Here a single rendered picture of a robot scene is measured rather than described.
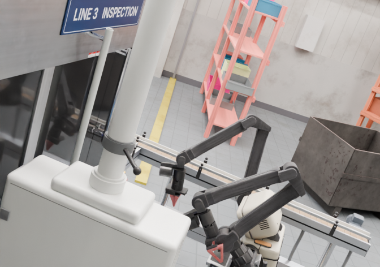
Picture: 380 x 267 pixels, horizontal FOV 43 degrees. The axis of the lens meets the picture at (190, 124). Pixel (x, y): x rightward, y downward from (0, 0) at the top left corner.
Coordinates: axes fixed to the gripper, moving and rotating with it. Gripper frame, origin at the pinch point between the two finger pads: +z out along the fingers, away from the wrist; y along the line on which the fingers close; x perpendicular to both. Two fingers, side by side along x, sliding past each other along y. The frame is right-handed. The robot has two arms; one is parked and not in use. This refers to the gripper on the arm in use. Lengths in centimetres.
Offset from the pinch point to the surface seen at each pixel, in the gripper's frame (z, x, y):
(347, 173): 71, -320, -115
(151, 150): 9, -85, 42
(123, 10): -93, 45, 20
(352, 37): -52, -712, -107
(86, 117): -58, 67, 20
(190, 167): 13, -85, 13
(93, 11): -93, 69, 20
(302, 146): 71, -384, -62
